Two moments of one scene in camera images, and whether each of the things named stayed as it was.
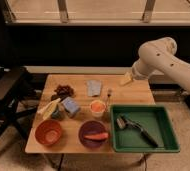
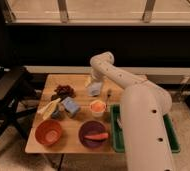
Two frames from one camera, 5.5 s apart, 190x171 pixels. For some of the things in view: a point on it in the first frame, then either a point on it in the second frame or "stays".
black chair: (6, 87) stays
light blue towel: (93, 87) stays
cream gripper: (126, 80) -> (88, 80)
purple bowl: (92, 127) stays
